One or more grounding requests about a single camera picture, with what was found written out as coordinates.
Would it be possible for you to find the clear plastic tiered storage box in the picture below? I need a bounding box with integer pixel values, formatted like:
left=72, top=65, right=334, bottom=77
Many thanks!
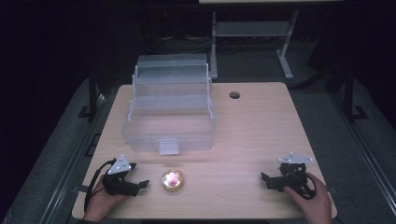
left=121, top=53, right=217, bottom=156

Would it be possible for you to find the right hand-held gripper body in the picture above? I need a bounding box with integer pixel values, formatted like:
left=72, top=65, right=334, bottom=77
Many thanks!
left=269, top=151, right=316, bottom=201

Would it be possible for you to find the person's right hand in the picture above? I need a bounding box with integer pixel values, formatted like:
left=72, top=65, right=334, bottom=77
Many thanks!
left=282, top=172, right=333, bottom=224

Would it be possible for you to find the round gold and pink case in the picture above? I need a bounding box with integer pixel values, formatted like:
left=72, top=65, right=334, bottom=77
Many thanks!
left=161, top=169, right=185, bottom=193

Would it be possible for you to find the black cable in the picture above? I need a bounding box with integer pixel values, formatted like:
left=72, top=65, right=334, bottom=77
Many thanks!
left=83, top=159, right=117, bottom=213

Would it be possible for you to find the grey metal stand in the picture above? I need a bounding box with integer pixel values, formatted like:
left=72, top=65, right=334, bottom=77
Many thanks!
left=209, top=9, right=300, bottom=80

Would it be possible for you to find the person's left hand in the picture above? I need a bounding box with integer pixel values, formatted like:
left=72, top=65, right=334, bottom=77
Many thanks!
left=82, top=175, right=127, bottom=223

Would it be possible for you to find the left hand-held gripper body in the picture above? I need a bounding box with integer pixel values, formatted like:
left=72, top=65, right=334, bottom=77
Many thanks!
left=101, top=154, right=140, bottom=197

